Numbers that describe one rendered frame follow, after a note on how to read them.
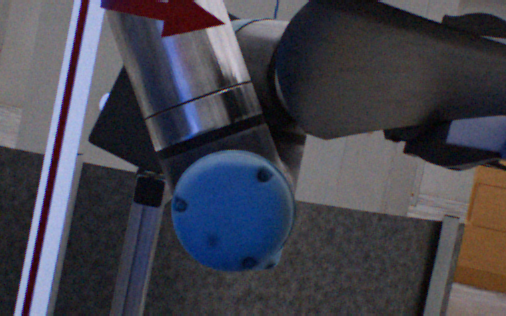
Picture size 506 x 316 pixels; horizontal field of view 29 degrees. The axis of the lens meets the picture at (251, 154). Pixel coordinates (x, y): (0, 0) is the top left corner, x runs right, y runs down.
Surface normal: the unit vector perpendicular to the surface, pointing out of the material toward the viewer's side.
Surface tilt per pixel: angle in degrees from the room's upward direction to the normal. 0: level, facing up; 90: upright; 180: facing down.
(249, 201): 90
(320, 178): 90
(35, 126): 90
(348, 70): 167
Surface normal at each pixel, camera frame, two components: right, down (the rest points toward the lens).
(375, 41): -0.21, 0.97
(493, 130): -0.77, -0.23
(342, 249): 0.47, 0.14
